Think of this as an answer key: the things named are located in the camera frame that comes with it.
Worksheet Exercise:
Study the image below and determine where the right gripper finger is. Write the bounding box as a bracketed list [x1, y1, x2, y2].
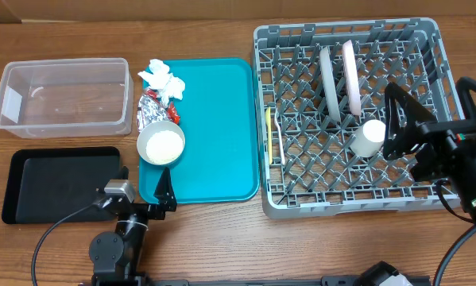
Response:
[383, 83, 437, 160]
[455, 76, 476, 120]

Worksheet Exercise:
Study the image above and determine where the grey bowl with rice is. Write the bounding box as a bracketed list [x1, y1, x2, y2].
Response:
[137, 121, 185, 166]

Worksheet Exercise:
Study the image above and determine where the white cup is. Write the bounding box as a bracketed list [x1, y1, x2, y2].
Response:
[350, 119, 386, 157]

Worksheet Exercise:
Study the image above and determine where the pink plate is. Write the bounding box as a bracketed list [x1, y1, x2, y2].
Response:
[342, 40, 362, 116]

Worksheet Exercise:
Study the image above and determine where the grey plate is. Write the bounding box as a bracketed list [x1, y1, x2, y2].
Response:
[319, 47, 341, 122]

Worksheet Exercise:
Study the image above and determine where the white plastic fork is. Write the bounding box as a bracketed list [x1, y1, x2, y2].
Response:
[273, 109, 285, 166]

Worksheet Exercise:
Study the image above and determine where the yellow plastic fork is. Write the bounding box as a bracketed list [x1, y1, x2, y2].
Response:
[265, 106, 273, 164]

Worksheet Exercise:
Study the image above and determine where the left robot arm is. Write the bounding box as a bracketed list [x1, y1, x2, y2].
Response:
[89, 167, 177, 285]

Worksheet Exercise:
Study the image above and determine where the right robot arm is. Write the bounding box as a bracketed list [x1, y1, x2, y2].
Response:
[383, 77, 476, 285]

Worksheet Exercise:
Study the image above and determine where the grey dishwasher rack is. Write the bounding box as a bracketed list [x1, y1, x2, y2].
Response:
[253, 17, 464, 218]

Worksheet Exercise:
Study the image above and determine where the crumpled silver foil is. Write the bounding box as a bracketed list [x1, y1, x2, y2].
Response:
[137, 95, 170, 133]

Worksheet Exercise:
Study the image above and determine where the red wrapper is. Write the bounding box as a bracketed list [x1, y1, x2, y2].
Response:
[145, 87, 180, 125]

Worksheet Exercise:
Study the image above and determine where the black plastic tray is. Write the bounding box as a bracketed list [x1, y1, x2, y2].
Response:
[2, 146, 122, 224]

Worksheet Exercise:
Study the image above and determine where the teal plastic tray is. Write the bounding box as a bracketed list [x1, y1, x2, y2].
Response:
[137, 57, 261, 205]

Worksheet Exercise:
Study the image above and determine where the crumpled white tissue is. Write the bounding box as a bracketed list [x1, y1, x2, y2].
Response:
[138, 59, 185, 108]

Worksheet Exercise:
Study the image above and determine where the clear plastic bin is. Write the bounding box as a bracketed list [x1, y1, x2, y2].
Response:
[0, 58, 134, 139]

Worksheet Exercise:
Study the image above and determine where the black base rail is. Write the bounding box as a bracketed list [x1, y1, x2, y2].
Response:
[80, 276, 359, 286]

